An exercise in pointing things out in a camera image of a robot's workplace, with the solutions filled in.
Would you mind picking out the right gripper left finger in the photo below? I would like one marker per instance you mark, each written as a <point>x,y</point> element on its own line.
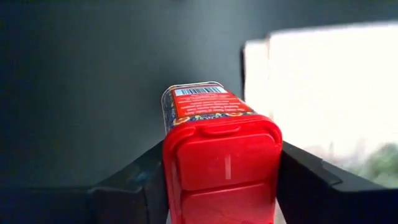
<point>136,196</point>

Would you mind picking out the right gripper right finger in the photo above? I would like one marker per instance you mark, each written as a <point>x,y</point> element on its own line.
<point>304,193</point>

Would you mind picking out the green potted plant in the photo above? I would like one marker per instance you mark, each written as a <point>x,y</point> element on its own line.
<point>385,165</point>

